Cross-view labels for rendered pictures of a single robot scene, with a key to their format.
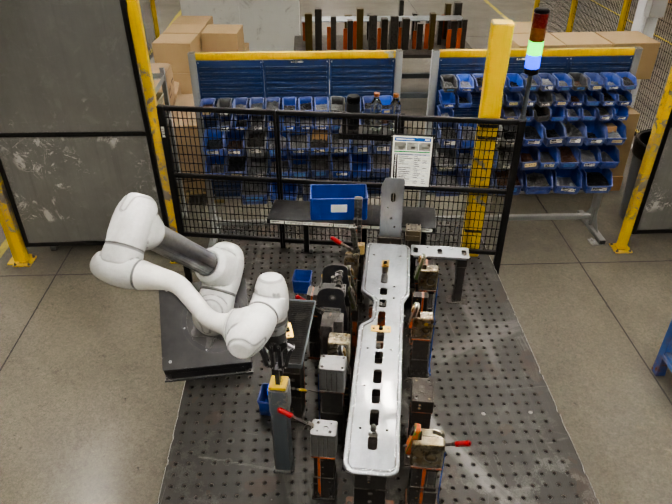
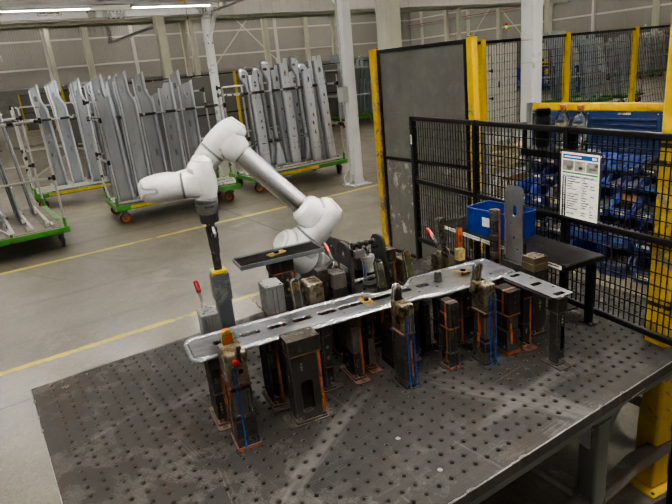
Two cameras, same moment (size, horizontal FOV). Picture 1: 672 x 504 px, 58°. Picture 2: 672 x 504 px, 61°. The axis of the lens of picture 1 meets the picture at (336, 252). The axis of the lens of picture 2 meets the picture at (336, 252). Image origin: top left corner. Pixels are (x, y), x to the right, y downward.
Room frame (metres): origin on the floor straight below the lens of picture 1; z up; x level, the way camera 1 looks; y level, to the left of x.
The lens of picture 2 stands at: (0.84, -1.94, 1.89)
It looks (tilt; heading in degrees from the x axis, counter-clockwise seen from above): 18 degrees down; 61
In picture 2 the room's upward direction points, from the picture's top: 6 degrees counter-clockwise
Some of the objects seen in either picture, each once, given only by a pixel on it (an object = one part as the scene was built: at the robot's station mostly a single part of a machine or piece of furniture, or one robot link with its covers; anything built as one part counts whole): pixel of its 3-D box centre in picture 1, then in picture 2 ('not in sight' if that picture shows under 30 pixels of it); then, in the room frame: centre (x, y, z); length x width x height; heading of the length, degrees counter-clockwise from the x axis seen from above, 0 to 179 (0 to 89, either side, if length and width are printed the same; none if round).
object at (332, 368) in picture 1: (332, 400); (277, 329); (1.63, 0.01, 0.90); 0.13 x 0.10 x 0.41; 84
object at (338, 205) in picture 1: (338, 201); (500, 220); (2.87, -0.01, 1.10); 0.30 x 0.17 x 0.13; 91
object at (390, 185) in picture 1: (391, 208); (513, 224); (2.67, -0.28, 1.17); 0.12 x 0.01 x 0.34; 84
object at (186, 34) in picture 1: (208, 76); not in sight; (6.77, 1.43, 0.52); 1.20 x 0.80 x 1.05; 179
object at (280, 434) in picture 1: (281, 427); (227, 321); (1.49, 0.20, 0.92); 0.08 x 0.08 x 0.44; 84
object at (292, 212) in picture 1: (352, 215); (510, 239); (2.86, -0.09, 1.02); 0.90 x 0.22 x 0.03; 84
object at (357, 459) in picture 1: (382, 333); (362, 303); (1.92, -0.19, 1.00); 1.38 x 0.22 x 0.02; 174
